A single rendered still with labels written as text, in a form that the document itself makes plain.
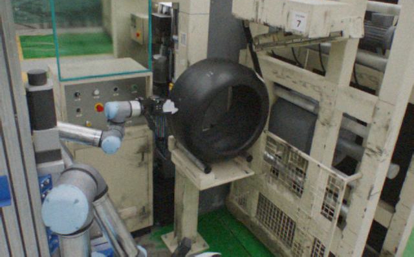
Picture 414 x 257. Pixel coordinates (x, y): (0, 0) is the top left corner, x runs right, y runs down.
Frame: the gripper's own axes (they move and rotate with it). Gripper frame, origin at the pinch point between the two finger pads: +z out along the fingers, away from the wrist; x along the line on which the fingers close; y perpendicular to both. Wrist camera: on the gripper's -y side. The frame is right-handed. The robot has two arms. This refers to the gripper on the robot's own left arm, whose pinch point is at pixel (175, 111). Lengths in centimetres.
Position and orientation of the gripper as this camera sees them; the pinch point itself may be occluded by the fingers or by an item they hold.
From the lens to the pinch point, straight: 185.0
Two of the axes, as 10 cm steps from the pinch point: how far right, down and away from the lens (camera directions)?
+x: -5.1, -3.7, 7.8
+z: 8.5, -0.6, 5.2
